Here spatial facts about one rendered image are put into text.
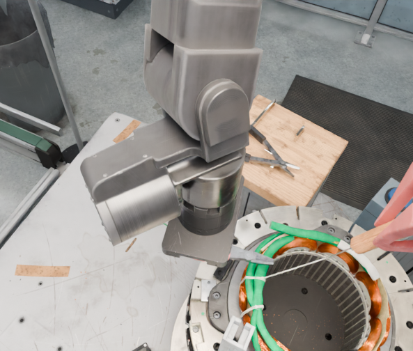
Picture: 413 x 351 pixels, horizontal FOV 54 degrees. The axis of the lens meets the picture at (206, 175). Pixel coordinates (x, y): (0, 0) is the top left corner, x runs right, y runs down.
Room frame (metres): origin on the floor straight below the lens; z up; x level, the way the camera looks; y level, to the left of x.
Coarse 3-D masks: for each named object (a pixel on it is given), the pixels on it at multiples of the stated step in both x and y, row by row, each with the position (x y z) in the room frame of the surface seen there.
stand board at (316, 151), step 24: (264, 120) 0.53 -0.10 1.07; (288, 120) 0.54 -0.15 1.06; (288, 144) 0.48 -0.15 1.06; (312, 144) 0.48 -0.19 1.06; (336, 144) 0.49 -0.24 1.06; (264, 168) 0.42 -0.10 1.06; (288, 168) 0.42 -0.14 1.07; (312, 168) 0.43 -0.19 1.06; (264, 192) 0.37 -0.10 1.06; (288, 192) 0.37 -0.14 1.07; (312, 192) 0.38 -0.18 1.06
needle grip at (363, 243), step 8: (384, 224) 0.17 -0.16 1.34; (368, 232) 0.17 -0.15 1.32; (376, 232) 0.17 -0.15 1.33; (352, 240) 0.17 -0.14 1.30; (360, 240) 0.17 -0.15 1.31; (368, 240) 0.17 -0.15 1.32; (352, 248) 0.17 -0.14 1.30; (360, 248) 0.16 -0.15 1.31; (368, 248) 0.16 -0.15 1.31; (376, 248) 0.16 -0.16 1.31
